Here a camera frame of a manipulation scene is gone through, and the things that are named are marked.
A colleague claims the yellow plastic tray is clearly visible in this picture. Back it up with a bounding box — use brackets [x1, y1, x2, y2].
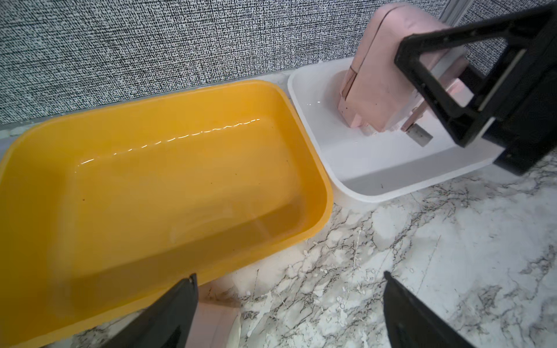
[1, 80, 333, 347]

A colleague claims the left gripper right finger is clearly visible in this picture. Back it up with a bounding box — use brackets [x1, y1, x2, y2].
[383, 271, 473, 348]

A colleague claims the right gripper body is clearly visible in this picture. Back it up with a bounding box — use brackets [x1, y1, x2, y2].
[483, 8, 556, 175]

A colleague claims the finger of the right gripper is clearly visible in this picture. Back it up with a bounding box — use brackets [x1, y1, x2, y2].
[394, 2, 557, 148]

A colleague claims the white plastic tray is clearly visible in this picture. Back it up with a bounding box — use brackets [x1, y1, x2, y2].
[287, 58, 503, 209]

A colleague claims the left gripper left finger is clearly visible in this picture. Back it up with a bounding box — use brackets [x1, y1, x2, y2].
[104, 273, 199, 347]

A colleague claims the pink sharpener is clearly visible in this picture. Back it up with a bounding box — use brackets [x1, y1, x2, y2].
[185, 302, 242, 348]
[338, 2, 448, 146]

